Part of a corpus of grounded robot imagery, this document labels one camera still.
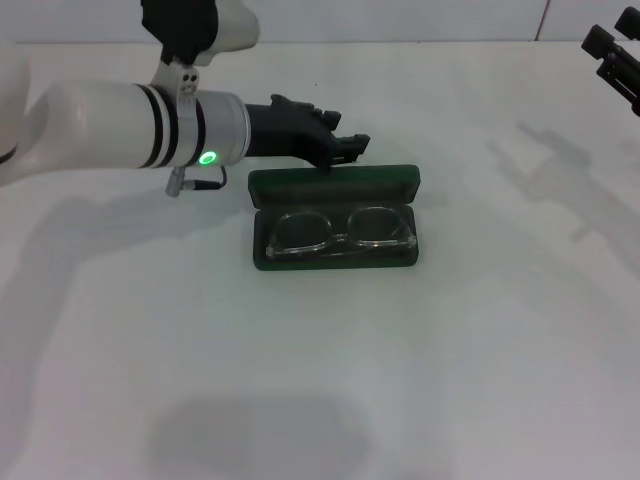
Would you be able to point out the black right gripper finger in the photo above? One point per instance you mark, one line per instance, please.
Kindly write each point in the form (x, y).
(622, 70)
(631, 17)

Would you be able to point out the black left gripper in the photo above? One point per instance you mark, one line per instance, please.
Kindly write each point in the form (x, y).
(285, 130)

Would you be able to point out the green glasses case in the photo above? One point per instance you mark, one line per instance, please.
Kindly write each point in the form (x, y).
(330, 182)

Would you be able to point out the clear plastic glasses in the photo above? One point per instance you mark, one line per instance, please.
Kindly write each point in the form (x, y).
(295, 250)

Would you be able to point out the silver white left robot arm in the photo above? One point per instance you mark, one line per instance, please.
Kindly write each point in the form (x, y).
(100, 125)

